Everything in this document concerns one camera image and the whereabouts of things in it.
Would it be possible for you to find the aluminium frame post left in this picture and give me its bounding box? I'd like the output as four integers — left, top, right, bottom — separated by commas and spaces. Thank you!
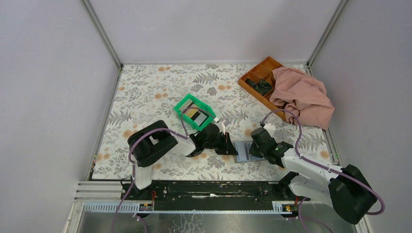
80, 0, 123, 69

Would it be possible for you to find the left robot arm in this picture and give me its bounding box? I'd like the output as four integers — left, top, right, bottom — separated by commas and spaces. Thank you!
127, 120, 238, 190

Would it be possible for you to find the aluminium frame post right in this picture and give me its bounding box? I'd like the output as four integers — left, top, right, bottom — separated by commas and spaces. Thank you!
307, 0, 349, 69

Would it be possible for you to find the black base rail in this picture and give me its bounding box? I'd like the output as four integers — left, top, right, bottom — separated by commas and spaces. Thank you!
120, 181, 303, 212

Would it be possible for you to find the dark green patterned cloth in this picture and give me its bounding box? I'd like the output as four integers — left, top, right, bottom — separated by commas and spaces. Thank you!
245, 79, 272, 96

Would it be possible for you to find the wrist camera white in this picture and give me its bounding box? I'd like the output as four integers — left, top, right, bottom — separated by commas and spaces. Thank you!
263, 122, 276, 137
214, 117, 230, 134

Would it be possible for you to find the orange compartment tray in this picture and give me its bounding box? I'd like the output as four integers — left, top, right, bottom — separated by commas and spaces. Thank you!
238, 56, 284, 110

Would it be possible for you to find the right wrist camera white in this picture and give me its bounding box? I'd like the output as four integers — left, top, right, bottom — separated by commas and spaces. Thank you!
263, 122, 276, 137

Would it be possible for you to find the pink cloth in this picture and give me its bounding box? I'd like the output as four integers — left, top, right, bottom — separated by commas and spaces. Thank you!
269, 67, 335, 130

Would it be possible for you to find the aluminium frame post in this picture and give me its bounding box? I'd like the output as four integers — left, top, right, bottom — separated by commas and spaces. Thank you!
80, 0, 123, 69
307, 0, 349, 69

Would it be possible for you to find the grey leather card holder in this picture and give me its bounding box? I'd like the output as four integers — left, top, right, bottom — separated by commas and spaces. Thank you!
234, 141, 265, 163

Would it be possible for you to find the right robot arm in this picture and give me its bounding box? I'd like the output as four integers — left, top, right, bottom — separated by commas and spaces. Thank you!
249, 127, 378, 224

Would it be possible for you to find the card stack in bin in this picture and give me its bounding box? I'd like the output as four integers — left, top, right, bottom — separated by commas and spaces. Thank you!
179, 99, 207, 127

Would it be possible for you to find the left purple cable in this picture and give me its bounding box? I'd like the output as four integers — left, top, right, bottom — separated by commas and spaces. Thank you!
110, 106, 221, 233

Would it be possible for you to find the green plastic bin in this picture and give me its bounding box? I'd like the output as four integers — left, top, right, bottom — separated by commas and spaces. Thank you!
173, 94, 216, 131

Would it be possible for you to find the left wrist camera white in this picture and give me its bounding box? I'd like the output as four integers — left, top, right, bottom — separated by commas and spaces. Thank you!
214, 117, 230, 134

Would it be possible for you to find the floral table mat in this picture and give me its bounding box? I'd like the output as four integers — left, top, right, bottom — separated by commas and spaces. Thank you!
91, 64, 337, 182

